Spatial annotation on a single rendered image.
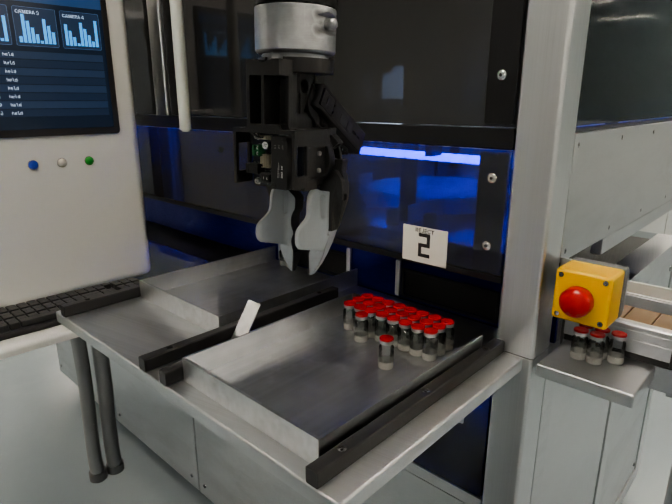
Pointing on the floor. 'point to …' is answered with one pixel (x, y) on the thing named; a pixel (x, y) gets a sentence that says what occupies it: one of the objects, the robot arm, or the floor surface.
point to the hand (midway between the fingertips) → (306, 258)
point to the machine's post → (534, 235)
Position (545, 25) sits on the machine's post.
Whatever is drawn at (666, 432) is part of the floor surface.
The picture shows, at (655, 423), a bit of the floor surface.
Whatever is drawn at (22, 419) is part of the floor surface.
